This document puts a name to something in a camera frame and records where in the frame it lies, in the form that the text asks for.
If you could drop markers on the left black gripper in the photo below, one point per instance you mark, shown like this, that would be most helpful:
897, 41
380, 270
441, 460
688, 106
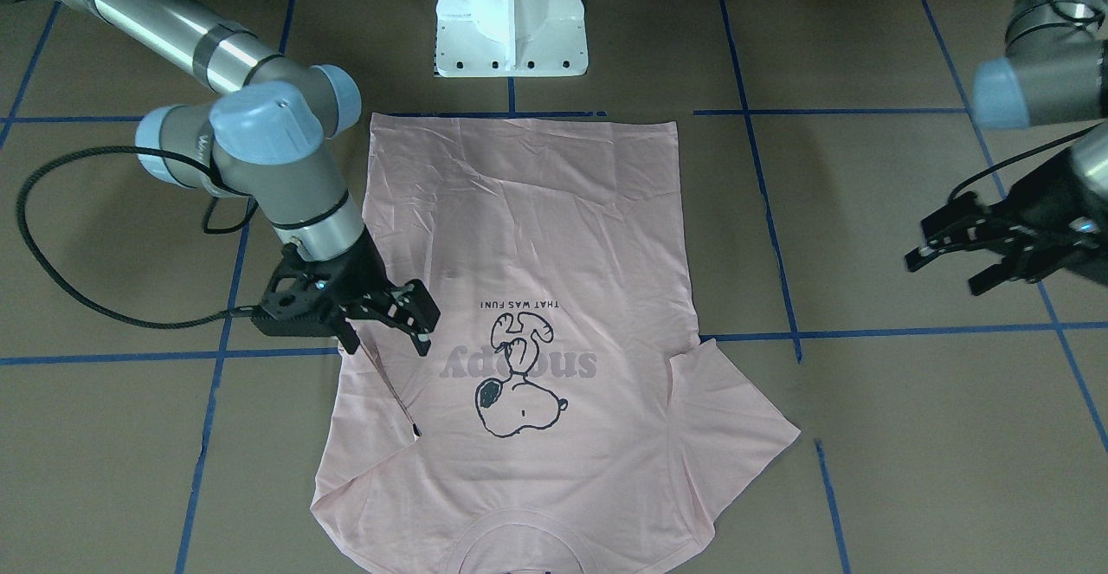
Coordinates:
1050, 199

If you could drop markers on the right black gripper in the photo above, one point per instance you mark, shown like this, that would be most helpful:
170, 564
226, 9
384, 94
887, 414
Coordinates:
357, 273

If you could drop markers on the pink snoopy t-shirt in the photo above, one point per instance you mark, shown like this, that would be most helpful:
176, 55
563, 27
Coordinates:
568, 418

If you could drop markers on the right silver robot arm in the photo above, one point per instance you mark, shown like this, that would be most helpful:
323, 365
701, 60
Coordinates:
262, 140

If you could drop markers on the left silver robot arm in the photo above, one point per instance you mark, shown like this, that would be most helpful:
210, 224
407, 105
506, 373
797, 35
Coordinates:
1053, 71

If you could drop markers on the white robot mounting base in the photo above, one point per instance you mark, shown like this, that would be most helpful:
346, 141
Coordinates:
510, 38

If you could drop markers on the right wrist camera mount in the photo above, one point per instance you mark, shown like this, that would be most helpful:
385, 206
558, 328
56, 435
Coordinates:
297, 301

